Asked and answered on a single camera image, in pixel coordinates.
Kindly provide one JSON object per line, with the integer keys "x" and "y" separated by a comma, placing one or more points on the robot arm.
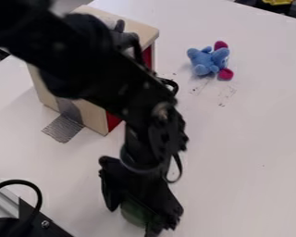
{"x": 93, "y": 71}

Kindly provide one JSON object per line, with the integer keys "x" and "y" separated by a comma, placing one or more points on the green toy pepper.
{"x": 134, "y": 214}

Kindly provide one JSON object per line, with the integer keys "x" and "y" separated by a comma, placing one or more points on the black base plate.
{"x": 31, "y": 225}

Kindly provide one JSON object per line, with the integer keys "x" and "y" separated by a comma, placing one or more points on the wooden cabinet with red front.
{"x": 93, "y": 114}

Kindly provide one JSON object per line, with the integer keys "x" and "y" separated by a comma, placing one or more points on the blue plush toy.
{"x": 209, "y": 60}

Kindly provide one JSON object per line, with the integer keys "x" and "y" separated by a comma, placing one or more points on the grey tape strip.
{"x": 64, "y": 125}

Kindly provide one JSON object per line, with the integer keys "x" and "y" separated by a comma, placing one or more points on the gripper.
{"x": 148, "y": 189}

